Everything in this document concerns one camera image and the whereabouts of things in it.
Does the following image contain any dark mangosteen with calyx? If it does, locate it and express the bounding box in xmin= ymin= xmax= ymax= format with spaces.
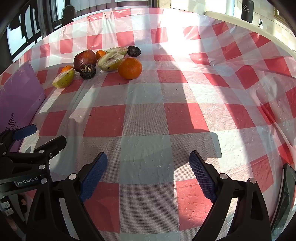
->
xmin=79 ymin=64 xmax=97 ymax=80

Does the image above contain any red white checkered tablecloth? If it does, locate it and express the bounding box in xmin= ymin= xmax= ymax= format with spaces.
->
xmin=0 ymin=7 xmax=296 ymax=241

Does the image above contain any white curved rail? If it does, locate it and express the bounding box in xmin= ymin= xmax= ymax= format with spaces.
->
xmin=205 ymin=10 xmax=296 ymax=56

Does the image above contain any pale curtain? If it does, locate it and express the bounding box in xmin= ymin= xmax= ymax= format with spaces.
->
xmin=76 ymin=0 xmax=153 ymax=16

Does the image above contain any dark red apple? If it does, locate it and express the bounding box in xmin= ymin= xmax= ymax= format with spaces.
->
xmin=73 ymin=49 xmax=97 ymax=73

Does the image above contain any black water bottle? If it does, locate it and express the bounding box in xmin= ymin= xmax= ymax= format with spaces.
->
xmin=241 ymin=0 xmax=254 ymax=24

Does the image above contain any green apple slice back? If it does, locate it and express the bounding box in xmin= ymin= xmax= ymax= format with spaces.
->
xmin=106 ymin=47 xmax=128 ymax=56

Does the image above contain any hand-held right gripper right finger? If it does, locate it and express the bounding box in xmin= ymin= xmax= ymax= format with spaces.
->
xmin=189 ymin=150 xmax=272 ymax=241

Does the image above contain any large orange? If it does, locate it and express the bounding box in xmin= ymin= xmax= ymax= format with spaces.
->
xmin=118 ymin=57 xmax=142 ymax=80

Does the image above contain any purple cardboard box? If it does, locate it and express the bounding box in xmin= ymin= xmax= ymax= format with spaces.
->
xmin=0 ymin=61 xmax=46 ymax=153

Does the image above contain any black window frame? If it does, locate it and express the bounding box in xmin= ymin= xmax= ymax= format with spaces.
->
xmin=0 ymin=0 xmax=65 ymax=61

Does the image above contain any green apple slice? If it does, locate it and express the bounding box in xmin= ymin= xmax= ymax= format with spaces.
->
xmin=52 ymin=68 xmax=76 ymax=89
xmin=98 ymin=52 xmax=125 ymax=72
xmin=106 ymin=47 xmax=128 ymax=56

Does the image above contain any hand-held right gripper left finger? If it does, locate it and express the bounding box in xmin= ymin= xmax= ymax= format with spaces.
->
xmin=25 ymin=152 xmax=108 ymax=241

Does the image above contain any dark rounded shape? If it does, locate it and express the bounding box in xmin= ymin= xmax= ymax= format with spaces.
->
xmin=61 ymin=5 xmax=75 ymax=25

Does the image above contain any dark purple mangosteen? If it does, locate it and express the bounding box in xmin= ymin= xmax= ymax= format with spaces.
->
xmin=127 ymin=46 xmax=141 ymax=57

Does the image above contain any dark curved panel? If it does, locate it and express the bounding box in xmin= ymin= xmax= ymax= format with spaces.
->
xmin=270 ymin=163 xmax=296 ymax=234

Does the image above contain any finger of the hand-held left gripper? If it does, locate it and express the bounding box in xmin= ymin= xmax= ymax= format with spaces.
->
xmin=0 ymin=136 xmax=67 ymax=166
xmin=0 ymin=124 xmax=37 ymax=152

